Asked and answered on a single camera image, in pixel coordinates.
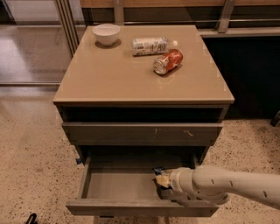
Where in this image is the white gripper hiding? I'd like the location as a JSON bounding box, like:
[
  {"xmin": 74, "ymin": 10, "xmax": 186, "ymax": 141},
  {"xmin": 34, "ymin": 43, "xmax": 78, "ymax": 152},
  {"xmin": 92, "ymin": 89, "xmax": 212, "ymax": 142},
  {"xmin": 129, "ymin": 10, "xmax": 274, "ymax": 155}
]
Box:
[{"xmin": 156, "ymin": 167, "xmax": 193, "ymax": 194}]

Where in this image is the dark blue rxbar wrapper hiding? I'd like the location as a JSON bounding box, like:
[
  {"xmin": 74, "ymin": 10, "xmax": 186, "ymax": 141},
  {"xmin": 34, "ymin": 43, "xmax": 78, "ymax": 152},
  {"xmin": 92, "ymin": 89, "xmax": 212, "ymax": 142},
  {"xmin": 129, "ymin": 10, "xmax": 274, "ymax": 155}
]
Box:
[{"xmin": 152, "ymin": 166, "xmax": 166, "ymax": 176}]

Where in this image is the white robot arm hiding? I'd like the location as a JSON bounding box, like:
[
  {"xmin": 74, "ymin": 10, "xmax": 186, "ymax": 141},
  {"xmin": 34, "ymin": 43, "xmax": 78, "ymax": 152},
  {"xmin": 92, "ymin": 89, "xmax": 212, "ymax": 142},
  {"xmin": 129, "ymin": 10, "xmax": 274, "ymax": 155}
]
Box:
[{"xmin": 153, "ymin": 165, "xmax": 280, "ymax": 209}]

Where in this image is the open grey middle drawer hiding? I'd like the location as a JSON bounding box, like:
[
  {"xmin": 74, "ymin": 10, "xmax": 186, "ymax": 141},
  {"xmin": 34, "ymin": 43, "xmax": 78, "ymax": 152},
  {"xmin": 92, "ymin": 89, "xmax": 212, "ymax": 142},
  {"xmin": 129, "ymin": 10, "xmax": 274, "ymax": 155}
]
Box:
[{"xmin": 66, "ymin": 155, "xmax": 218, "ymax": 217}]

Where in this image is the tan drawer cabinet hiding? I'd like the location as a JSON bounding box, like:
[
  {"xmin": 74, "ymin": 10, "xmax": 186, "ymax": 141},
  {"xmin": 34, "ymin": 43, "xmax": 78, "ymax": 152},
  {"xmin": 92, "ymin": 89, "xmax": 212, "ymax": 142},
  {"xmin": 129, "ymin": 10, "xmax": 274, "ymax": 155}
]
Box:
[{"xmin": 52, "ymin": 24, "xmax": 235, "ymax": 217}]

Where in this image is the grey upper drawer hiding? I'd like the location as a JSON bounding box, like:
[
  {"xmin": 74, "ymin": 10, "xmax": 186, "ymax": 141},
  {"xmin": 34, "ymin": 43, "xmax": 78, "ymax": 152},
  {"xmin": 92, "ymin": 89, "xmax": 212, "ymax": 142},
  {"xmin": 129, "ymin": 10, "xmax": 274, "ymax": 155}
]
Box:
[{"xmin": 62, "ymin": 122, "xmax": 222, "ymax": 146}]

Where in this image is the blue cabinet side knob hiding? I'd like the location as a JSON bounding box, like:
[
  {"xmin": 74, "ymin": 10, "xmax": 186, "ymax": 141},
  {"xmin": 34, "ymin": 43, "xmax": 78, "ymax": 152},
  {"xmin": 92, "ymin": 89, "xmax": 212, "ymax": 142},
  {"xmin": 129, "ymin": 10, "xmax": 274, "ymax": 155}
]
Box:
[{"xmin": 75, "ymin": 158, "xmax": 82, "ymax": 165}]

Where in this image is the orange soda can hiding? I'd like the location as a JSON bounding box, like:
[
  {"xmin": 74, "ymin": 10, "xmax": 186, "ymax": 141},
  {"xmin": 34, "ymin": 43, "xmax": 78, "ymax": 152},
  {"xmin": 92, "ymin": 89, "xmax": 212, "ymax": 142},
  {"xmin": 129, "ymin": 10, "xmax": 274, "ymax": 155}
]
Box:
[{"xmin": 153, "ymin": 49, "xmax": 183, "ymax": 75}]

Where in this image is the white labelled plastic bottle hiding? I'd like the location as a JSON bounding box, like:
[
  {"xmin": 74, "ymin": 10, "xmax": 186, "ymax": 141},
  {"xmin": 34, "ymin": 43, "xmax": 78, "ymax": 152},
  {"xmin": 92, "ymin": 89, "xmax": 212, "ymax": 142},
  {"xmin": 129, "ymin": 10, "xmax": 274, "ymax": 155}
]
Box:
[{"xmin": 132, "ymin": 37, "xmax": 179, "ymax": 56}]

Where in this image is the black object on floor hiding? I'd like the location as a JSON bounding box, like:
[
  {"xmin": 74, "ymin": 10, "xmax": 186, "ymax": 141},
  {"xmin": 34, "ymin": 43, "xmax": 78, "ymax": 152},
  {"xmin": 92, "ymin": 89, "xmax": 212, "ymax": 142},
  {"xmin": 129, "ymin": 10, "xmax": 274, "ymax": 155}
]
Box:
[{"xmin": 25, "ymin": 213, "xmax": 38, "ymax": 224}]

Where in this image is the white ceramic bowl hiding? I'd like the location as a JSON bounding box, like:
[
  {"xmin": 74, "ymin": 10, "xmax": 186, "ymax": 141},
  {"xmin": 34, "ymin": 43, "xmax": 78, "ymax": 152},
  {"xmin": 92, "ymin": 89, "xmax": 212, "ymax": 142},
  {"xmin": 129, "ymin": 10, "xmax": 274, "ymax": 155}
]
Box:
[{"xmin": 92, "ymin": 24, "xmax": 120, "ymax": 46}]

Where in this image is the metal railing frame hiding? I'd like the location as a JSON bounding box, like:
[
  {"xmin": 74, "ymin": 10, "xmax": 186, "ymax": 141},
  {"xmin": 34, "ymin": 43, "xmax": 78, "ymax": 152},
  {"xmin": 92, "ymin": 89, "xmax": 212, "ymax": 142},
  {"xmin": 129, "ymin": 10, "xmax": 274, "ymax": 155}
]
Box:
[{"xmin": 52, "ymin": 0, "xmax": 280, "ymax": 58}]

